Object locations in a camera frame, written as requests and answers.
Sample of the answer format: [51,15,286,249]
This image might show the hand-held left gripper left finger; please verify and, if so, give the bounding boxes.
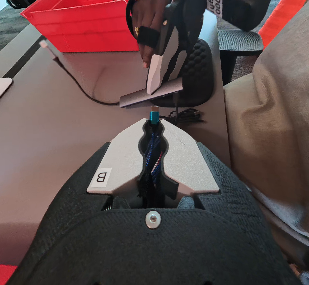
[86,118,148,194]

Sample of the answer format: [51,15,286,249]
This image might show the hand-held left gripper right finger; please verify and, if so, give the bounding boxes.
[158,119,220,200]

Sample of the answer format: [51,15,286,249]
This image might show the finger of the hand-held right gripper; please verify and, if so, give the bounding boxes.
[146,27,179,95]
[169,51,189,81]

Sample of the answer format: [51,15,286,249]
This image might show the black usb cable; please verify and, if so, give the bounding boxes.
[167,91,204,124]

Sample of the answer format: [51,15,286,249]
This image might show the blue braided usb-c cable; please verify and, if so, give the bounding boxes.
[144,106,167,186]

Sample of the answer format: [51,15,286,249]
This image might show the person's right hand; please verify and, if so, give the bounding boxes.
[130,0,171,69]

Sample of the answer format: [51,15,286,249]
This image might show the black textured wrist rest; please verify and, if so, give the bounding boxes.
[151,38,214,108]

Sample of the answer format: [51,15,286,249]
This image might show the grey office chair armrest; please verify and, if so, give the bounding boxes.
[217,30,263,85]

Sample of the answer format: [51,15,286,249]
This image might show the orange-red box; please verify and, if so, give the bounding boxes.
[258,0,309,49]

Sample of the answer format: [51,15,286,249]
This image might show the person's beige pants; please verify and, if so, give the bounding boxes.
[223,6,309,278]

